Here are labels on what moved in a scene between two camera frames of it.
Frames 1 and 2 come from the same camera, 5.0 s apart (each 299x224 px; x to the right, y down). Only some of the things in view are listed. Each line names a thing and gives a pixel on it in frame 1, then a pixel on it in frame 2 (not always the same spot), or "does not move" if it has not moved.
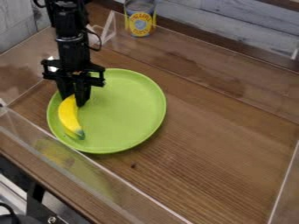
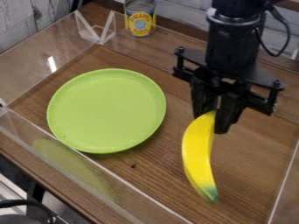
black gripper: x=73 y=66 -> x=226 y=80
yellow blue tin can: x=140 y=17 does not move
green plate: x=121 y=117 does not move
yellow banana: x=68 y=115 -> x=198 y=153
